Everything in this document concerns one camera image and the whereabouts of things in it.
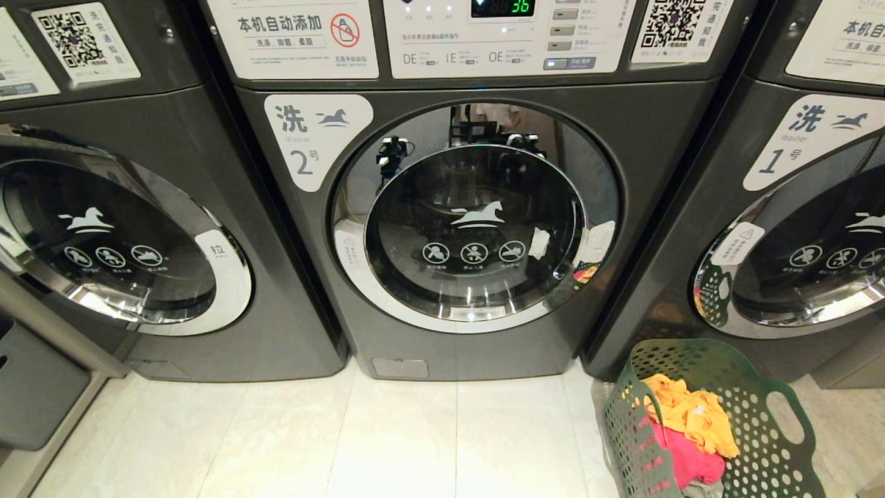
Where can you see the grey front-load washing machine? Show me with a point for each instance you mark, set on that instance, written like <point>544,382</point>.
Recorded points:
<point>677,228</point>
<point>484,353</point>
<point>228,173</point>

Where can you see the green perforated laundry basket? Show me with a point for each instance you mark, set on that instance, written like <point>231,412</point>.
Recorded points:
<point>753,443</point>

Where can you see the round chrome washer door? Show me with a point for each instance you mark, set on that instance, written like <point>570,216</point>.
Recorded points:
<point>475,221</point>
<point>117,242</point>
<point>802,277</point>

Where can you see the yellow garment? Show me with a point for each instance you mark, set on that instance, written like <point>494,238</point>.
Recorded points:
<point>691,411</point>

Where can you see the pink garment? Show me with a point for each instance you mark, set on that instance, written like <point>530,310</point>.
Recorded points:
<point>681,456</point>

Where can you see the grey garment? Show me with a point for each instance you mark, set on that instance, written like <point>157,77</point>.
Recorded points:
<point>702,490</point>

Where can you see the grey cabinet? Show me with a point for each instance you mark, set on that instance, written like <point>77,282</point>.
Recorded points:
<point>34,387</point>

